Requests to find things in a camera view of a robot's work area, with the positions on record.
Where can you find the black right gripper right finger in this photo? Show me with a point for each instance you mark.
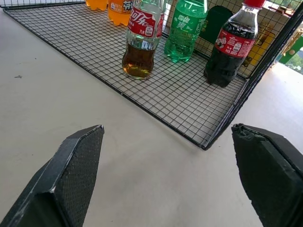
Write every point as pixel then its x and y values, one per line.
pixel 267 179

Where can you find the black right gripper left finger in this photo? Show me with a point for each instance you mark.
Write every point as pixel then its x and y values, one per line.
pixel 71 175

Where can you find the dark plastic cola bottle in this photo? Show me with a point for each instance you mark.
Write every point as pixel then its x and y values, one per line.
pixel 232 45

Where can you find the glass cola bottle red label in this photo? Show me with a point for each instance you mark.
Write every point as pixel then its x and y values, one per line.
pixel 142 42

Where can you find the green plastic soda bottle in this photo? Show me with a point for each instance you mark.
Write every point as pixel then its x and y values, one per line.
pixel 184 33

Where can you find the orange soda bottle blue label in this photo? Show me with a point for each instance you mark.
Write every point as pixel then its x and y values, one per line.
pixel 119 10

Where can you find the orange plastic soda bottle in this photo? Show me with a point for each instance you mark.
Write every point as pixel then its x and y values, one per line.
pixel 95 4

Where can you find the green panel with brass bolt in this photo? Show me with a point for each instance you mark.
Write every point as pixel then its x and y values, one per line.
pixel 292 47

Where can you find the yellow board with brass latch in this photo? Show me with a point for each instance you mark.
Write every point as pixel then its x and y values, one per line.
pixel 260 40

